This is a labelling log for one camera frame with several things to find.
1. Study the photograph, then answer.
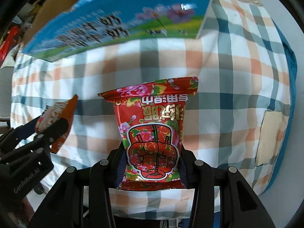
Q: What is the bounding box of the red plastic bag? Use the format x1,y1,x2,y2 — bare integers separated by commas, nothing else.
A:
0,26,19,61

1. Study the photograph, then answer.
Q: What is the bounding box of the plaid checkered blanket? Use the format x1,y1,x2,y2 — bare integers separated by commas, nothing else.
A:
10,0,298,220

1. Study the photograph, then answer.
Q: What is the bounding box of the cardboard box with blue print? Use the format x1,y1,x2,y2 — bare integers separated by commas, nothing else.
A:
22,0,212,62

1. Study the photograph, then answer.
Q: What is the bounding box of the red floral wipes pack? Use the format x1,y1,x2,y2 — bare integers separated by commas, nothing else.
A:
99,77,198,192

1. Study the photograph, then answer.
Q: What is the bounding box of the orange red snack pack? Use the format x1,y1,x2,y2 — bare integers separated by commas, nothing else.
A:
35,94,78,154

